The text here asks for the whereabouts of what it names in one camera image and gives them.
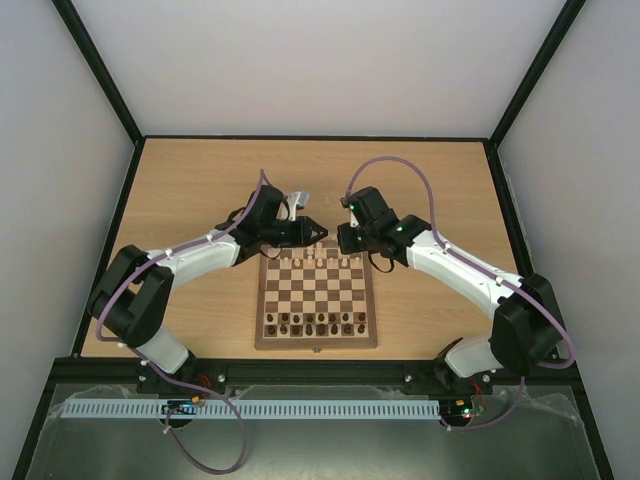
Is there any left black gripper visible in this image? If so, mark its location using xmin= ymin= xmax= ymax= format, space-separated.
xmin=261 ymin=216 xmax=329 ymax=248

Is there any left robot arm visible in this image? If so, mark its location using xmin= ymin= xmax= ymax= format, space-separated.
xmin=87 ymin=184 xmax=328 ymax=375

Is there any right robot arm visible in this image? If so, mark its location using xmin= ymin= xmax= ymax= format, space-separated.
xmin=337 ymin=187 xmax=562 ymax=392

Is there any wooden chess board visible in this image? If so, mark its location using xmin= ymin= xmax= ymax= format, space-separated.
xmin=255 ymin=234 xmax=378 ymax=350

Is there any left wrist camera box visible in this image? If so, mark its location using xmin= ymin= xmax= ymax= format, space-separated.
xmin=285 ymin=190 xmax=310 ymax=221

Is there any black aluminium rail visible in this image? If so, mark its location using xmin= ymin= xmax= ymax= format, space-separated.
xmin=50 ymin=357 xmax=470 ymax=390

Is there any white slotted cable duct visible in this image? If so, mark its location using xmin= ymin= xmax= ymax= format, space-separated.
xmin=60 ymin=398 xmax=441 ymax=420

